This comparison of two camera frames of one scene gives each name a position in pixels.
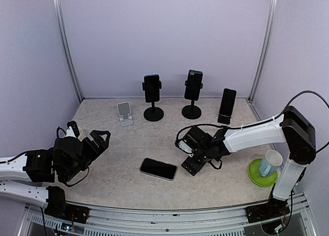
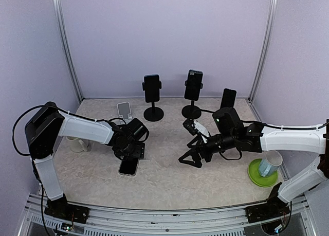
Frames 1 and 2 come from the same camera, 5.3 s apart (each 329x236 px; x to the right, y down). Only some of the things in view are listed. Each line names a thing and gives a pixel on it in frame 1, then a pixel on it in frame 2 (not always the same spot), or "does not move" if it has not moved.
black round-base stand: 152,113 does not move
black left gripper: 95,151 -> 139,151
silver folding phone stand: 124,111 does not move
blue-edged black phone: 193,87 does not move
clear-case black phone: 158,168 -> 128,166
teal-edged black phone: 152,88 does not move
